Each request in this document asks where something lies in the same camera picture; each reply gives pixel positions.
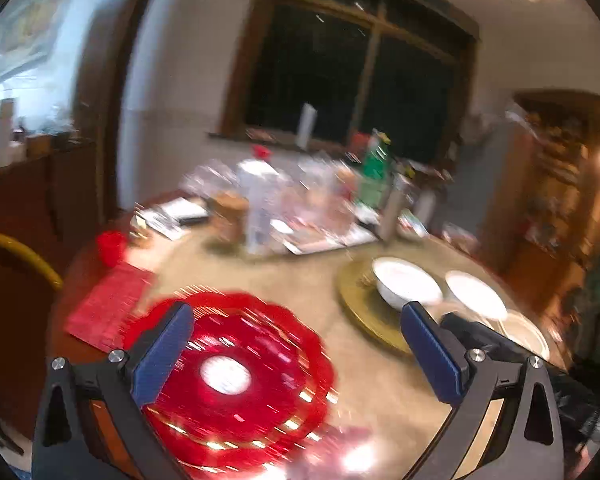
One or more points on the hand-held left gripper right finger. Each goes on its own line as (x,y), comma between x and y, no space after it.
(432,355)

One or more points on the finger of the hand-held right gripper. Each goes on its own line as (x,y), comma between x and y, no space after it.
(480,334)

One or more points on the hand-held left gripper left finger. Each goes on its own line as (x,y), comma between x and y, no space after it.
(162,355)

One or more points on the white paper bowl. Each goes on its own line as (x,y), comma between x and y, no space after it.
(525,332)
(405,280)
(475,292)

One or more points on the red scalloped plate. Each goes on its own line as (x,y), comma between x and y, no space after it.
(260,340)

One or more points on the red table mat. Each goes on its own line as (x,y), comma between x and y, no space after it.
(107,305)

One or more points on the gold glitter round plate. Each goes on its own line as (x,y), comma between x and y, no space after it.
(360,305)

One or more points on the red cup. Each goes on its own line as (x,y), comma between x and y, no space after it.
(111,249)

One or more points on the black and white box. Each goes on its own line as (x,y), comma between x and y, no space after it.
(182,210)

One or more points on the steel thermos flask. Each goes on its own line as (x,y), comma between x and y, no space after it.
(392,205)

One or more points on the brown lidded jar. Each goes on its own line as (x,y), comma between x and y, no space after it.
(230,215)

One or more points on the printed paper sheet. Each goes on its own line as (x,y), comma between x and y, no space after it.
(320,245)

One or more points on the wooden display shelf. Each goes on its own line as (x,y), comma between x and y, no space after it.
(555,185)

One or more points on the white bottle with red cap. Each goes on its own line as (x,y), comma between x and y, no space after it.
(257,200)

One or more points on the dark wooden cabinet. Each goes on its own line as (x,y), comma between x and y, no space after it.
(25,220)

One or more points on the green plastic bottle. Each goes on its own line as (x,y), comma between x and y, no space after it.
(375,170)

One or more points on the clear glass jar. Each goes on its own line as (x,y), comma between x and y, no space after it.
(322,195)

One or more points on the white tube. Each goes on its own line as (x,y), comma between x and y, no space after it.
(306,125)

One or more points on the dark wooden framed window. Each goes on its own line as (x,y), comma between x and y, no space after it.
(330,60)

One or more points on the yellow chair rail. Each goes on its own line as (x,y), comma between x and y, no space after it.
(30,257)

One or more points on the framed wall picture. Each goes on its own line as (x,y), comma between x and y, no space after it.
(30,25)

